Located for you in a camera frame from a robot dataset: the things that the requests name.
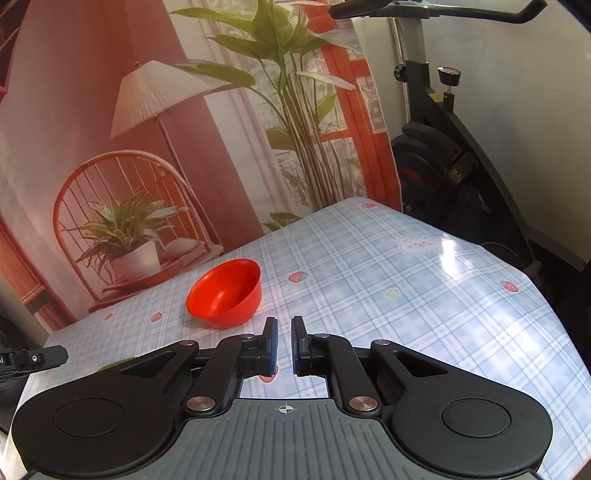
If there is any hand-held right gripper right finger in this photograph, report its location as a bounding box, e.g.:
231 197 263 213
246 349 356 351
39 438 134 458
291 316 462 418

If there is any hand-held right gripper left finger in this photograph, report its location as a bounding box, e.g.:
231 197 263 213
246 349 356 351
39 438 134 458
104 318 279 418

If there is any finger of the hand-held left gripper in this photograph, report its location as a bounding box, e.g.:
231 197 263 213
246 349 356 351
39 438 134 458
0 345 69 376

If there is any red plastic bowl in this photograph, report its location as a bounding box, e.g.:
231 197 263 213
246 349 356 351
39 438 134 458
186 258 263 329

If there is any plaid tablecloth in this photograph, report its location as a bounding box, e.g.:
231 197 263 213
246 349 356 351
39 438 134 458
0 196 591 480

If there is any printed room backdrop cloth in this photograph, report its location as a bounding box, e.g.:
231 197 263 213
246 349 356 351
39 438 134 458
0 0 402 333

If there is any black exercise bike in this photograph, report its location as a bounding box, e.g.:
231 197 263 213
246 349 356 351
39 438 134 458
329 0 591 278

